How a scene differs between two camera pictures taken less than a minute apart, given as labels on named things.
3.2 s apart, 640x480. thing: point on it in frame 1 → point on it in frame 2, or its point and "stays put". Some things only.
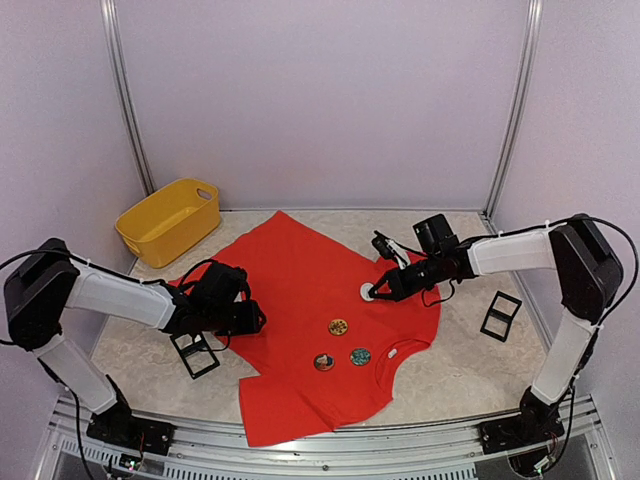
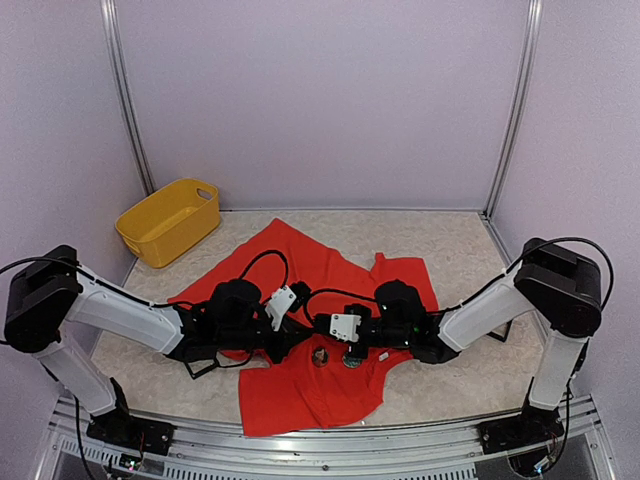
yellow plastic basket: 173,219 stays put
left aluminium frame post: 124,93 stays put
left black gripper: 251,323 → 288,337
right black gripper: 400,289 → 356,353
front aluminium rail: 452,452 stays put
